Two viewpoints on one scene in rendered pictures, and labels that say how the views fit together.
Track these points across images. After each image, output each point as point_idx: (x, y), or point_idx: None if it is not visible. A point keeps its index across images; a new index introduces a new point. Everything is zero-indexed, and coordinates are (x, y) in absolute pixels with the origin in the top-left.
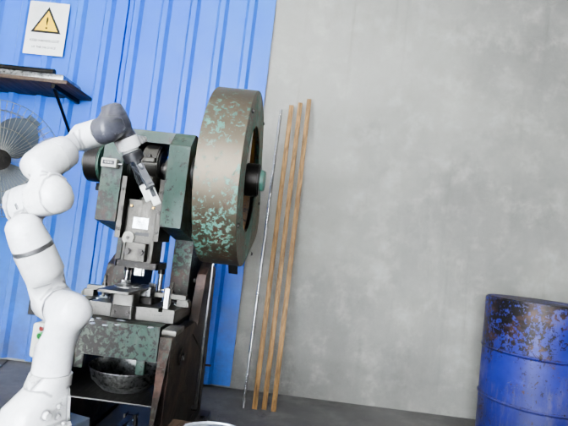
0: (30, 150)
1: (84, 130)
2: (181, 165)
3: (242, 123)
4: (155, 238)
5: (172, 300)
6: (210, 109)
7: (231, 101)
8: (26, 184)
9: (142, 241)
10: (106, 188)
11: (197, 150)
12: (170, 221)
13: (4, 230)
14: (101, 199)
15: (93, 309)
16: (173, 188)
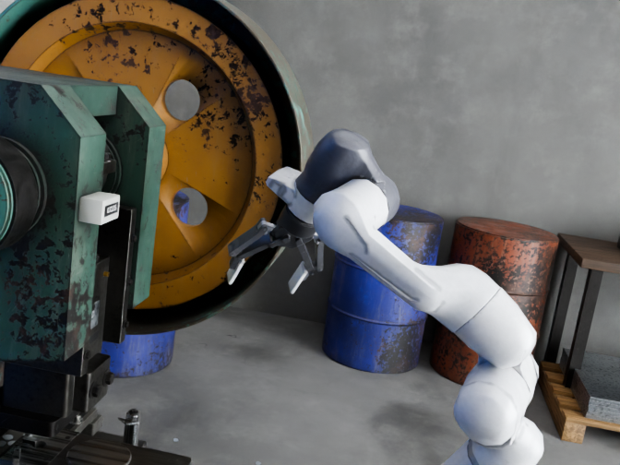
0: (519, 320)
1: (380, 218)
2: (156, 168)
3: (305, 106)
4: (123, 335)
5: (10, 434)
6: (286, 81)
7: (276, 53)
8: (524, 377)
9: (91, 353)
10: (79, 275)
11: (302, 172)
12: (142, 289)
13: (535, 459)
14: (73, 305)
15: None
16: (148, 222)
